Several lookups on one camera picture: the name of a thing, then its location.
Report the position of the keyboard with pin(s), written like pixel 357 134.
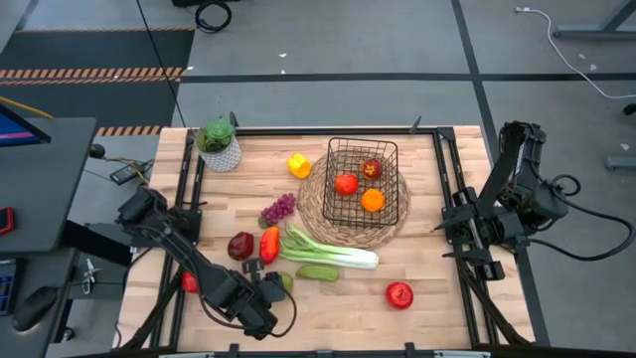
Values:
pixel 6 288

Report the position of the green pear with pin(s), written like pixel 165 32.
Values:
pixel 288 282

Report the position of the purple grape bunch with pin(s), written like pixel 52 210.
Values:
pixel 278 209

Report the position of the red yellow streaked apple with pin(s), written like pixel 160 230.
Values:
pixel 371 170

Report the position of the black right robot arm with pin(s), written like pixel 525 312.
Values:
pixel 507 169

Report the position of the black power adapter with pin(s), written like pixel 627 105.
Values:
pixel 126 173

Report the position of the black computer mouse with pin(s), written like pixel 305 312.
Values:
pixel 34 308

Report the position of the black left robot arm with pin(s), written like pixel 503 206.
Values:
pixel 189 253

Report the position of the long red orange pepper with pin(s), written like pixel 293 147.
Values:
pixel 269 244

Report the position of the black aluminium table frame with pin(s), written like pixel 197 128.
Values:
pixel 348 131

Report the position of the yellow bell pepper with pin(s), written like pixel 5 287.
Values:
pixel 298 166

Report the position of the green cucumber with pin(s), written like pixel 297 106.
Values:
pixel 318 273

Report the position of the large red tomato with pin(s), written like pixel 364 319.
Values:
pixel 188 282

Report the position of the potted plant in patterned pot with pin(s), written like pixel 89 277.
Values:
pixel 221 154

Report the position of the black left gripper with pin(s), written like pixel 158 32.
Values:
pixel 272 291

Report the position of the round woven placemat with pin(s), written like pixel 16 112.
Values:
pixel 313 214

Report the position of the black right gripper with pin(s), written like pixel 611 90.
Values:
pixel 502 231

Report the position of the black desk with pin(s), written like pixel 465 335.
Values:
pixel 45 189

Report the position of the white clips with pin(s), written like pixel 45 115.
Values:
pixel 89 273

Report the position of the black round knob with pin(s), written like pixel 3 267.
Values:
pixel 97 150

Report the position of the red phone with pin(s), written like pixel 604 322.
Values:
pixel 5 220

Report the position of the grey metal stand foot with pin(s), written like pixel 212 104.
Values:
pixel 621 163
pixel 586 34

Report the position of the orange fruit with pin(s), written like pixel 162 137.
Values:
pixel 372 200

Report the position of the celery stalk bunch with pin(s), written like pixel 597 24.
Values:
pixel 338 257

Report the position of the computer monitor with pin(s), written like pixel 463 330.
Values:
pixel 15 134

